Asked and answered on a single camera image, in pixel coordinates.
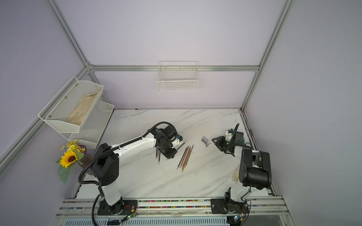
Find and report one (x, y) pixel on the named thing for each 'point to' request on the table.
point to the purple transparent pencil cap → (206, 141)
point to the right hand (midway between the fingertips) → (214, 142)
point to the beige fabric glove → (235, 176)
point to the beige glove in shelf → (84, 104)
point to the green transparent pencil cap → (203, 139)
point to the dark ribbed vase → (86, 159)
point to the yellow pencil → (186, 160)
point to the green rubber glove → (231, 131)
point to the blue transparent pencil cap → (205, 139)
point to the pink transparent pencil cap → (202, 138)
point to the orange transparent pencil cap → (208, 141)
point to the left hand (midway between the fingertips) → (171, 157)
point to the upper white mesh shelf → (69, 109)
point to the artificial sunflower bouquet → (75, 152)
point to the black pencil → (175, 151)
